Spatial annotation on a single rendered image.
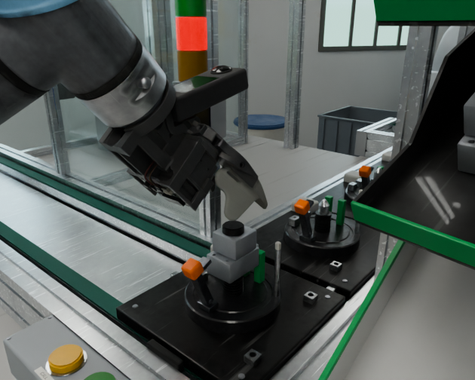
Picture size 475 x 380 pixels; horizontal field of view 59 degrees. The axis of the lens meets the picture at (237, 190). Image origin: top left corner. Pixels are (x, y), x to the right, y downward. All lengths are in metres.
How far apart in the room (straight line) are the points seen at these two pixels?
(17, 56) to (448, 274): 0.43
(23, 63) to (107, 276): 0.54
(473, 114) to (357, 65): 4.37
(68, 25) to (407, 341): 0.41
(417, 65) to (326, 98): 4.16
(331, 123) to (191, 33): 1.94
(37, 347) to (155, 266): 0.29
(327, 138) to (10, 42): 2.35
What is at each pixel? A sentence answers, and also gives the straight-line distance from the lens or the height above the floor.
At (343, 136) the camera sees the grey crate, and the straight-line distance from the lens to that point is 2.56.
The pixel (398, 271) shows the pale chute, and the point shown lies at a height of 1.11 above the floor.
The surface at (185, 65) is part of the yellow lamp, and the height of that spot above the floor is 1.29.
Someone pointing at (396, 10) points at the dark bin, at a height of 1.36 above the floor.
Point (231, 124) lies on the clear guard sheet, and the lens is 1.92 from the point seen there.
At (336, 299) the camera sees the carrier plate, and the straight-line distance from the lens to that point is 0.66.
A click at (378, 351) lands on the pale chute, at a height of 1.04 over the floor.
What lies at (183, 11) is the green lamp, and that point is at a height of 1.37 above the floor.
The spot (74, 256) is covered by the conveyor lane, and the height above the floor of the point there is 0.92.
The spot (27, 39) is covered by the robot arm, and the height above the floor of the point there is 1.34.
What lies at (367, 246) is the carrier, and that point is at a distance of 0.81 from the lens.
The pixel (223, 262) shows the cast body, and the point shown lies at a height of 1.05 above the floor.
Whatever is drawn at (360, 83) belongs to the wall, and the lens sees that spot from 4.80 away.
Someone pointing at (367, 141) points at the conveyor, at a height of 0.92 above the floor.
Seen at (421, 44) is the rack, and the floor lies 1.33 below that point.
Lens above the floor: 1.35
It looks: 21 degrees down
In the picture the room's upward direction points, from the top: straight up
